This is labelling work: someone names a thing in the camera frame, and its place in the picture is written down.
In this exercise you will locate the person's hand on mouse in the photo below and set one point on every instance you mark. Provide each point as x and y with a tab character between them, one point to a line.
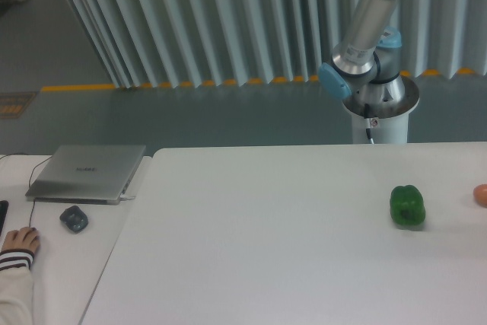
25	239

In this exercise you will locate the cream striped sleeve forearm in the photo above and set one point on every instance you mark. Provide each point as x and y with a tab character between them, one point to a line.
16	286

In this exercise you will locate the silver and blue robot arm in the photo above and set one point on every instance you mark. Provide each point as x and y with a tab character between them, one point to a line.
367	28

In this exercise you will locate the green bell pepper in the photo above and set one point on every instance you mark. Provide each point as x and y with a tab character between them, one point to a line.
407	206

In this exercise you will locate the black keyboard edge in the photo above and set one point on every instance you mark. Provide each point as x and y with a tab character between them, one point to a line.
4	204

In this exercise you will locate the closed silver laptop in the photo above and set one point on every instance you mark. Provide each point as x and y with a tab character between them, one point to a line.
91	174

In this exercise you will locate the white usb plug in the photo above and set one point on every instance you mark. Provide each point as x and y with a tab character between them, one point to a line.
126	198

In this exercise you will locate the white pleated folding partition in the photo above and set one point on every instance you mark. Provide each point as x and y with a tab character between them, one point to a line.
194	42

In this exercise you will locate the orange round fruit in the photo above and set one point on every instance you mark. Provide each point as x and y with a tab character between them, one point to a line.
480	194

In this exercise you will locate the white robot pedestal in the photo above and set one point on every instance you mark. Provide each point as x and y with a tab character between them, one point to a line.
380	112

